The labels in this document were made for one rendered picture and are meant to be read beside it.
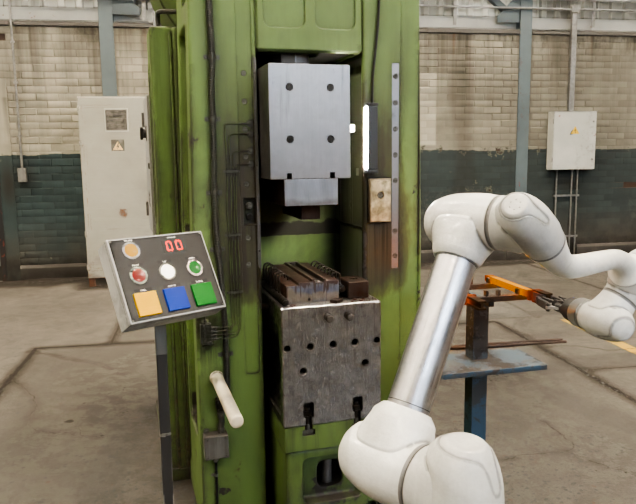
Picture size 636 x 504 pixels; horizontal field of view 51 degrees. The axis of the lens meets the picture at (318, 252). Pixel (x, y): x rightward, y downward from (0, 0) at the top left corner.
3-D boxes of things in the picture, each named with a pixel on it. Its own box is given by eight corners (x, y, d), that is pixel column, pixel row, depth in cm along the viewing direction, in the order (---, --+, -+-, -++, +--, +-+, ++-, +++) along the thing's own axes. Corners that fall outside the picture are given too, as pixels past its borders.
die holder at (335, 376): (381, 415, 253) (381, 300, 246) (283, 428, 242) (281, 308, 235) (335, 370, 306) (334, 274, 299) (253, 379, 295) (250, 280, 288)
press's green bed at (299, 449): (380, 530, 260) (380, 415, 253) (287, 547, 249) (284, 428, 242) (335, 467, 312) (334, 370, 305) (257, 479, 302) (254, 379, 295)
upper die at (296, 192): (338, 204, 243) (337, 178, 241) (284, 206, 237) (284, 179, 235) (306, 197, 282) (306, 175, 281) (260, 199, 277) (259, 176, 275)
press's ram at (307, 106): (372, 177, 245) (372, 65, 239) (270, 180, 234) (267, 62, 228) (336, 174, 285) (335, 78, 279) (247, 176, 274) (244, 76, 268)
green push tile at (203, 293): (217, 302, 218) (210, 281, 220) (197, 305, 213) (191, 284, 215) (215, 304, 219) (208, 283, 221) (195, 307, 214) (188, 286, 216)
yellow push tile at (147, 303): (162, 312, 205) (155, 290, 207) (140, 316, 200) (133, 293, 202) (160, 314, 206) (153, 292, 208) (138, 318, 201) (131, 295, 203)
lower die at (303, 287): (338, 300, 248) (338, 277, 246) (286, 304, 242) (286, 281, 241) (308, 280, 288) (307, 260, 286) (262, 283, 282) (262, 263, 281)
